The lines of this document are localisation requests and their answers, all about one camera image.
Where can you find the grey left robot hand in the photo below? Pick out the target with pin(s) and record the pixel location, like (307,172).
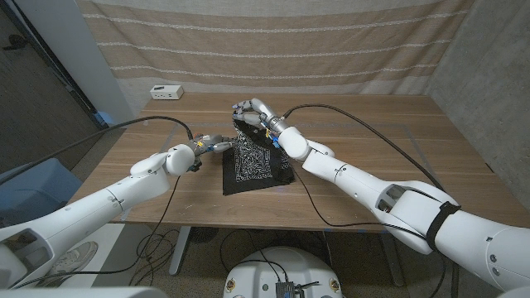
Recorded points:
(211,142)

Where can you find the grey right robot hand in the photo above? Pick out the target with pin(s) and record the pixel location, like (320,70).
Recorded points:
(263,113)

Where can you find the black paisley bandana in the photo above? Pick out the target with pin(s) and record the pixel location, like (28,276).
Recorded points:
(252,165)

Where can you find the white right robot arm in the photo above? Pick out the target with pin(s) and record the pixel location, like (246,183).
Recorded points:
(372,190)

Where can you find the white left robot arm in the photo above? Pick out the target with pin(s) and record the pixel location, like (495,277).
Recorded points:
(103,207)

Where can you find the white power strip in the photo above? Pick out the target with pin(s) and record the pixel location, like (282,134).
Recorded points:
(166,92)

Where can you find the beige striped backdrop cloth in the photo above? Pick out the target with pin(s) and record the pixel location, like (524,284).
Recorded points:
(269,41)

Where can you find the grey table leg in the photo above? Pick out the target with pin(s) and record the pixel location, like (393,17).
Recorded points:
(180,252)
(391,265)

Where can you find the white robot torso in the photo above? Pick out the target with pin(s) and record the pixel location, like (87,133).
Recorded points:
(285,267)

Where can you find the small grey torso device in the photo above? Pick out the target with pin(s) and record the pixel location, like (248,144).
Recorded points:
(285,289)

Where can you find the white sneaker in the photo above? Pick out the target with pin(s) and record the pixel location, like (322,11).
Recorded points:
(74,258)

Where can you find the dark door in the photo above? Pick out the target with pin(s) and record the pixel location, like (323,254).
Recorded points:
(33,103)

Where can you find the blue upholstered seat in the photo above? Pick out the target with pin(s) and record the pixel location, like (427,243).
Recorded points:
(29,182)

